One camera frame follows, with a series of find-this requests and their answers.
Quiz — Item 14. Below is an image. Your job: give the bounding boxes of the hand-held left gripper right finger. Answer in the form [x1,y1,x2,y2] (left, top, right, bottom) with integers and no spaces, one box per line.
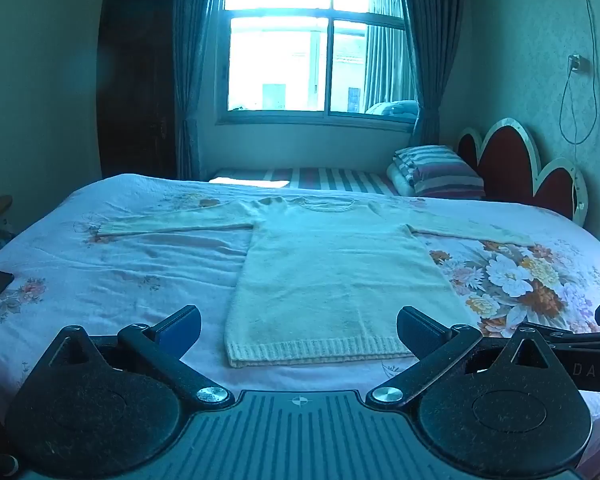
[366,306,577,407]

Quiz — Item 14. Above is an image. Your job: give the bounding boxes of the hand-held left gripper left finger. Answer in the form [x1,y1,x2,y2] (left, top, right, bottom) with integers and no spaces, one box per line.
[29,305,236,411]

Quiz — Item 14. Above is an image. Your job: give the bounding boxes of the cream knit sweater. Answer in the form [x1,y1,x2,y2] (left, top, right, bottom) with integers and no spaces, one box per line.
[96,195,536,368]

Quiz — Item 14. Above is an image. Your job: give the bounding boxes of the floral bed sheet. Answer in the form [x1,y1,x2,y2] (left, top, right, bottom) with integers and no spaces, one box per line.
[0,174,600,461]

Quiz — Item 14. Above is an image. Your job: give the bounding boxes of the striped pillows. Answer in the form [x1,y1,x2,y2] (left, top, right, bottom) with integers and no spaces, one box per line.
[386,145,486,200]

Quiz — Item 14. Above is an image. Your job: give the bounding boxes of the striped bed sheet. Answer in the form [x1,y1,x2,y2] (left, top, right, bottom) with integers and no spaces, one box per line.
[209,166,398,196]

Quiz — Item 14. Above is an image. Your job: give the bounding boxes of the red and white headboard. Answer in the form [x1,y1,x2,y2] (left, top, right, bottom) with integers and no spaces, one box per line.
[455,117,588,226]

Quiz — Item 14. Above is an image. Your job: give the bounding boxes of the blue bundled quilt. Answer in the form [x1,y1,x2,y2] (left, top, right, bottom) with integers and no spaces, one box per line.
[365,100,421,122]

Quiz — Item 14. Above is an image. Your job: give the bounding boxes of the dark wooden door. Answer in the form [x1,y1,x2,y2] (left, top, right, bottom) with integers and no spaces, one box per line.
[96,0,178,181]

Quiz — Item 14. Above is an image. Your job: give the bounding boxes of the blue curtain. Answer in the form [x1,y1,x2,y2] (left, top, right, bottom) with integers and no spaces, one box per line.
[172,0,221,181]
[397,0,468,146]

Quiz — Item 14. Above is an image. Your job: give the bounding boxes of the window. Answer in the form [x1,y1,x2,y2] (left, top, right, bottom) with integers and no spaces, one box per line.
[215,0,421,126]

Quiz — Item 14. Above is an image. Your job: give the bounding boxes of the power cable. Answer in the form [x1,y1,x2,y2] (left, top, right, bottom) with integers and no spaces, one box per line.
[559,0,599,146]

